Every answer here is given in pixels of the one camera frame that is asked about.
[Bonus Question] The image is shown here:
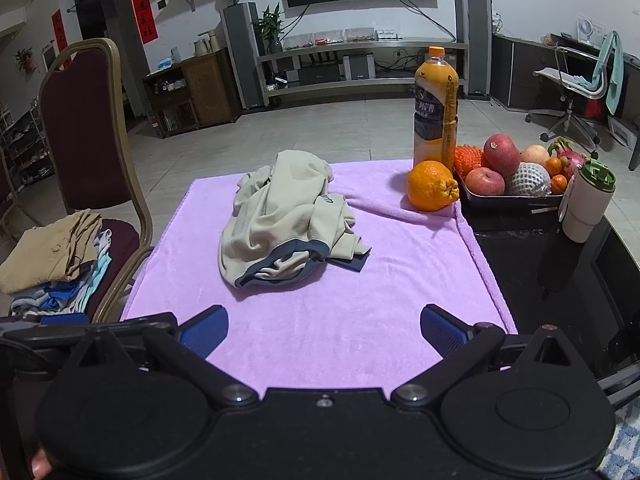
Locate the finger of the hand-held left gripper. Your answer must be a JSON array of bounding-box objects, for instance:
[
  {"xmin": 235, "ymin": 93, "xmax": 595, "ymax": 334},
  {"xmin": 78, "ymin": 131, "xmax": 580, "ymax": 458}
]
[{"xmin": 75, "ymin": 311, "xmax": 179, "ymax": 341}]

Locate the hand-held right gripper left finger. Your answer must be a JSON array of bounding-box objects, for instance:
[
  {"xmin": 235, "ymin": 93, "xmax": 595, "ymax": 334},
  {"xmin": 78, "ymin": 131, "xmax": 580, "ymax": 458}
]
[{"xmin": 60, "ymin": 305, "xmax": 261, "ymax": 408}]

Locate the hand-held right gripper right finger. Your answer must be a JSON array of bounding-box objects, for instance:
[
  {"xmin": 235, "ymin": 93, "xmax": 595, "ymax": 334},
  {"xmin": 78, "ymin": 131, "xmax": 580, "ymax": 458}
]
[{"xmin": 391, "ymin": 304, "xmax": 593, "ymax": 408}]

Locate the beige sweatshirt with blue collar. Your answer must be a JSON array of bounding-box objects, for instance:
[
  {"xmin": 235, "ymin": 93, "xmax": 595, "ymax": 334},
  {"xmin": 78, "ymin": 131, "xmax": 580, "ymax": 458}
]
[{"xmin": 218, "ymin": 150, "xmax": 373, "ymax": 289}]

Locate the person's right hand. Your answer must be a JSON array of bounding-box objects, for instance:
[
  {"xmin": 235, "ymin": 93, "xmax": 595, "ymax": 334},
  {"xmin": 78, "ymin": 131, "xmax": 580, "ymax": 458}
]
[{"xmin": 31, "ymin": 447, "xmax": 55, "ymax": 478}]

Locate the grey folded garment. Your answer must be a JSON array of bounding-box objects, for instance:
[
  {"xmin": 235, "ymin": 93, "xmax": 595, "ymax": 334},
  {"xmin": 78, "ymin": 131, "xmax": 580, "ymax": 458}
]
[{"xmin": 10, "ymin": 287, "xmax": 51, "ymax": 315}]

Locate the light blue folded garment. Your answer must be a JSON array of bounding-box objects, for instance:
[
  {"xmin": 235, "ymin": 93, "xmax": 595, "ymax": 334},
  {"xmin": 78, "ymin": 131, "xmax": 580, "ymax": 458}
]
[{"xmin": 75, "ymin": 250, "xmax": 113, "ymax": 311}]

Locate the white folded garment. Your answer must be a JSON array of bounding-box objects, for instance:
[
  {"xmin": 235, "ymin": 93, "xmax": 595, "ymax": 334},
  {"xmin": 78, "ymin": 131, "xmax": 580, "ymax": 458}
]
[{"xmin": 92, "ymin": 230, "xmax": 114, "ymax": 261}]

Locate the tan folded garment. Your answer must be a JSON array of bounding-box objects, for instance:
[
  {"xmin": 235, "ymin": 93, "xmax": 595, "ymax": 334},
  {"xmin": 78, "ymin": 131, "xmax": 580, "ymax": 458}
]
[{"xmin": 0, "ymin": 210, "xmax": 103, "ymax": 295}]

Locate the large knobbed orange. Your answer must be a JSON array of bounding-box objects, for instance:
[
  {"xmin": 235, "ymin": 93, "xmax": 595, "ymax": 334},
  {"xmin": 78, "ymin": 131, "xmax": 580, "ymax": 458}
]
[{"xmin": 406, "ymin": 160, "xmax": 460, "ymax": 212}]

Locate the metal fruit tray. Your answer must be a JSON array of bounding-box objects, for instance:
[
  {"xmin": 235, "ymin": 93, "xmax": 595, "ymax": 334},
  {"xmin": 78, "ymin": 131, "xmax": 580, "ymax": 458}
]
[{"xmin": 452, "ymin": 160, "xmax": 572, "ymax": 211}]

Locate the small red apple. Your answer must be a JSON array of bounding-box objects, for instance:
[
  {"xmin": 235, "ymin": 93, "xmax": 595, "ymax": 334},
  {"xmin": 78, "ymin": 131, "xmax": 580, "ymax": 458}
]
[{"xmin": 465, "ymin": 166, "xmax": 506, "ymax": 197}]

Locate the fruit in orange foam net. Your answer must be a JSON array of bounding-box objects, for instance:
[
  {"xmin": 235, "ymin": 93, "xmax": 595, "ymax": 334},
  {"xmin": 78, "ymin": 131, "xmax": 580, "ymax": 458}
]
[{"xmin": 454, "ymin": 144, "xmax": 484, "ymax": 177}]

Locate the fruit in white foam net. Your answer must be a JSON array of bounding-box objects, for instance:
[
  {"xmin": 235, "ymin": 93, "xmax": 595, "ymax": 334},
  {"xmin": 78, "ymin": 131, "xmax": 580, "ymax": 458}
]
[{"xmin": 505, "ymin": 162, "xmax": 552, "ymax": 197}]

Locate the large red apple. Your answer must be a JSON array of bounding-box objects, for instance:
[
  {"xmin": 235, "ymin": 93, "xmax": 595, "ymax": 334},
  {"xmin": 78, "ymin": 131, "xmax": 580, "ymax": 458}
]
[{"xmin": 483, "ymin": 133, "xmax": 521, "ymax": 177}]

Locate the white tumbler with green lid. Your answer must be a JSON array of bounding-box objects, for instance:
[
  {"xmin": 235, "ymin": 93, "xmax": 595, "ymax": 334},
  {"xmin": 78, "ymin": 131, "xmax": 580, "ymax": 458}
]
[{"xmin": 562, "ymin": 158, "xmax": 617, "ymax": 243}]

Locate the shoe rack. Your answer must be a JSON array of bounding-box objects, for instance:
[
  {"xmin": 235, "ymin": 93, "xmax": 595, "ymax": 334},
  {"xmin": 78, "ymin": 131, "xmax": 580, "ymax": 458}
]
[{"xmin": 0, "ymin": 105, "xmax": 54, "ymax": 187}]

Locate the pale peach-coloured fruit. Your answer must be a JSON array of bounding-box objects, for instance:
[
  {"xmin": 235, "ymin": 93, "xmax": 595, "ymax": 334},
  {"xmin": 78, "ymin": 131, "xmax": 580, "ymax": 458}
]
[{"xmin": 520, "ymin": 145, "xmax": 551, "ymax": 167}]

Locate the blue white patterned cloth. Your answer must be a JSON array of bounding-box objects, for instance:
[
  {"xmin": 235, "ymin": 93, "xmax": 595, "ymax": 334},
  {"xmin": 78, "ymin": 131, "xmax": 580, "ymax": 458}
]
[{"xmin": 597, "ymin": 400, "xmax": 640, "ymax": 480}]

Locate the pink dragon fruit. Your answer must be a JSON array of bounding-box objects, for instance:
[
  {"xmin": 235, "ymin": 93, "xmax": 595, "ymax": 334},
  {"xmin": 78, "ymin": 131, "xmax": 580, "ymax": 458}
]
[{"xmin": 547, "ymin": 137, "xmax": 587, "ymax": 181}]

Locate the orange juice bottle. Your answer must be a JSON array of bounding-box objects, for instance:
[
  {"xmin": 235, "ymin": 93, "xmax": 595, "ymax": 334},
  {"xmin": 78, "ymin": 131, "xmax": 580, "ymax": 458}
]
[{"xmin": 413, "ymin": 46, "xmax": 460, "ymax": 173}]

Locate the wooden cabinet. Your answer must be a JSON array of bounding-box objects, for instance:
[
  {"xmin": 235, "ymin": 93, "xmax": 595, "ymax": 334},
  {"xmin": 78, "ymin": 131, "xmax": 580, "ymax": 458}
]
[{"xmin": 143, "ymin": 52, "xmax": 242, "ymax": 139}]

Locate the dark sideboard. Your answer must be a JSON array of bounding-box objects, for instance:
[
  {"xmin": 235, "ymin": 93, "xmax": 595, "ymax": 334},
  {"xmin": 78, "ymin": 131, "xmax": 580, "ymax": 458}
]
[{"xmin": 492, "ymin": 34, "xmax": 640, "ymax": 111}]

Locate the small silver subwoofer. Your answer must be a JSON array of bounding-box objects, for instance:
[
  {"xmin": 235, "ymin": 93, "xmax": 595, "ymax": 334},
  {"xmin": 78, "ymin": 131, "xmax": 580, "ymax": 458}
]
[{"xmin": 342, "ymin": 54, "xmax": 377, "ymax": 81}]

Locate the white kettle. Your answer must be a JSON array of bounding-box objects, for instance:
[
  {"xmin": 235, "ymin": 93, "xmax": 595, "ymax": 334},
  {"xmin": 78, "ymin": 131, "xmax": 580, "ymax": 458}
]
[{"xmin": 194, "ymin": 30, "xmax": 226, "ymax": 57}]

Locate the grey tower speaker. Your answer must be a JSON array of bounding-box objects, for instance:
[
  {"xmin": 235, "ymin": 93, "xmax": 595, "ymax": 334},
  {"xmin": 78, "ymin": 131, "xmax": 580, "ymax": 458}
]
[
  {"xmin": 221, "ymin": 2, "xmax": 266, "ymax": 110},
  {"xmin": 454, "ymin": 0, "xmax": 493, "ymax": 100}
]

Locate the white mesh office chair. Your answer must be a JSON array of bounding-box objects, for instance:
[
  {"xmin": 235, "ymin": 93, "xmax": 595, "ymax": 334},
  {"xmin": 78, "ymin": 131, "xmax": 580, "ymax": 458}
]
[{"xmin": 525, "ymin": 30, "xmax": 626, "ymax": 157}]

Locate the red paper banner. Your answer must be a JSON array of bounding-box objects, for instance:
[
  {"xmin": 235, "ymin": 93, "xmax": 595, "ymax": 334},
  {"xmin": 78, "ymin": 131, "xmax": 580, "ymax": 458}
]
[
  {"xmin": 51, "ymin": 10, "xmax": 74, "ymax": 71},
  {"xmin": 124, "ymin": 0, "xmax": 159, "ymax": 46}
]

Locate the metal television stand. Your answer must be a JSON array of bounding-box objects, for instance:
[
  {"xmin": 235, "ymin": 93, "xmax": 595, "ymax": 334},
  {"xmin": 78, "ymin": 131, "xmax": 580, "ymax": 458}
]
[{"xmin": 255, "ymin": 36, "xmax": 469, "ymax": 104}]

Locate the green potted plant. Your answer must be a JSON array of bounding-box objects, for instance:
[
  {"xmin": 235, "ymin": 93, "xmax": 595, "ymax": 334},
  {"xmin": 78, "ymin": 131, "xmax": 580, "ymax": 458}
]
[{"xmin": 252, "ymin": 2, "xmax": 284, "ymax": 54}]

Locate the teal towel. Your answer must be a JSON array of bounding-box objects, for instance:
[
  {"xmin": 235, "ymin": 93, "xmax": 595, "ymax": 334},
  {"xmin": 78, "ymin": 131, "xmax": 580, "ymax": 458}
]
[{"xmin": 595, "ymin": 31, "xmax": 625, "ymax": 116}]

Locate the small white fan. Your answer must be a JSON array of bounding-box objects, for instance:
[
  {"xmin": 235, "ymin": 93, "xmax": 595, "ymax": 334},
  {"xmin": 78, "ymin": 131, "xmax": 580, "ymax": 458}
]
[{"xmin": 575, "ymin": 18, "xmax": 607, "ymax": 46}]

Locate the maroon chair with gold frame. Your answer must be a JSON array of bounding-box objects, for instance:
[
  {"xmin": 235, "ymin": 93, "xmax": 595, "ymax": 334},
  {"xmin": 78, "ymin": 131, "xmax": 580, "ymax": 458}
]
[{"xmin": 37, "ymin": 38, "xmax": 156, "ymax": 323}]

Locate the red wall decoration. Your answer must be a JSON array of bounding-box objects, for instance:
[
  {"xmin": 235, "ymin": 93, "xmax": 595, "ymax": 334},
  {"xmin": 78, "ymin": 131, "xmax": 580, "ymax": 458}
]
[{"xmin": 15, "ymin": 47, "xmax": 39, "ymax": 74}]

